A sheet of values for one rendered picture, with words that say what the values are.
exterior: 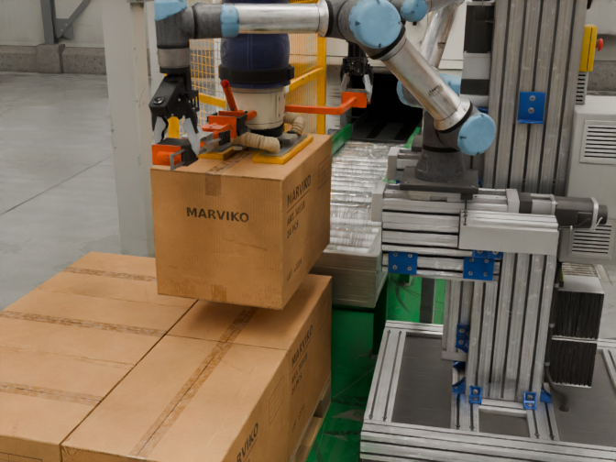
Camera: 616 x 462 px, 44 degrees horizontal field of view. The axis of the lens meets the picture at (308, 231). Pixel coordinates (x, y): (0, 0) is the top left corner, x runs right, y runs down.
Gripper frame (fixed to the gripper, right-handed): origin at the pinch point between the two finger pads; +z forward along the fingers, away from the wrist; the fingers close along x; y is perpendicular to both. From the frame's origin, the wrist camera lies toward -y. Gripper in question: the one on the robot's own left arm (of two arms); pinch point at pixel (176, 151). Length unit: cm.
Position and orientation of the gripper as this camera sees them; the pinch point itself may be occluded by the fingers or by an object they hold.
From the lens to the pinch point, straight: 187.0
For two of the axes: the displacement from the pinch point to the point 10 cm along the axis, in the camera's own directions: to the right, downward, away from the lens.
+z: 0.1, 9.4, 3.4
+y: 2.6, -3.3, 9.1
